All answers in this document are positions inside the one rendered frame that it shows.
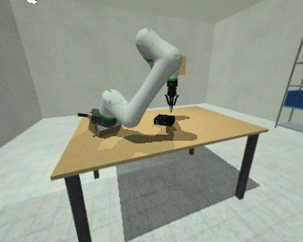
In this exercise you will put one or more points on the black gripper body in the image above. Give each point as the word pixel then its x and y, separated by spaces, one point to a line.
pixel 172 91

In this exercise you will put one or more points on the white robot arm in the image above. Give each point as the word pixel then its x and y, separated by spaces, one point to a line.
pixel 164 61

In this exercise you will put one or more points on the black lighting desk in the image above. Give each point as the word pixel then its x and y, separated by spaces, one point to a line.
pixel 167 120

